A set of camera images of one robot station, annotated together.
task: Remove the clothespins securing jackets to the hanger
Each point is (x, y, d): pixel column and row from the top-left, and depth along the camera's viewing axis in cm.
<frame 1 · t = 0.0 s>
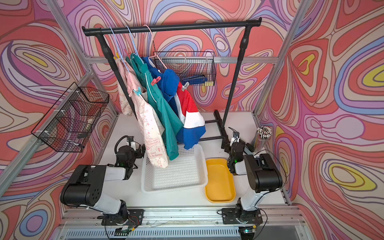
left hand: (137, 145, 94), fingers open
right hand: (231, 141, 96), fingers open
white perforated plastic basket: (186, 171, 90), on the table
yellow plastic tray: (221, 182, 87), on the table
cup of coloured pencils: (263, 134, 86), point 19 cm above the table

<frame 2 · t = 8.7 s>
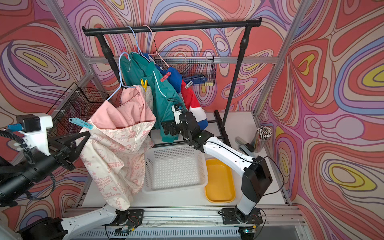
left hand: (89, 132, 41), fingers closed
right hand: (169, 123, 77), fingers open
the named things where they were.

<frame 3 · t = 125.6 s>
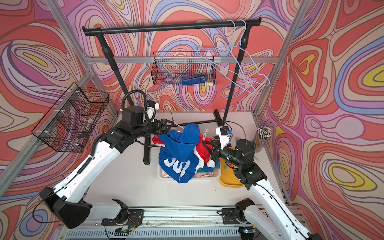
left hand: (170, 123, 69), fingers open
right hand: (203, 146, 68), fingers closed
blue red white jacket: (182, 154, 68), point 27 cm above the table
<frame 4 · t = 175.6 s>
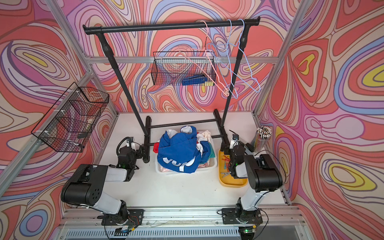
left hand: (135, 145, 93), fingers open
right hand: (230, 143, 95), fingers open
blue red white jacket: (182, 151, 78), point 20 cm above the table
green jacket: (212, 154, 84), point 13 cm above the table
white grey clothespin: (225, 174, 88), on the table
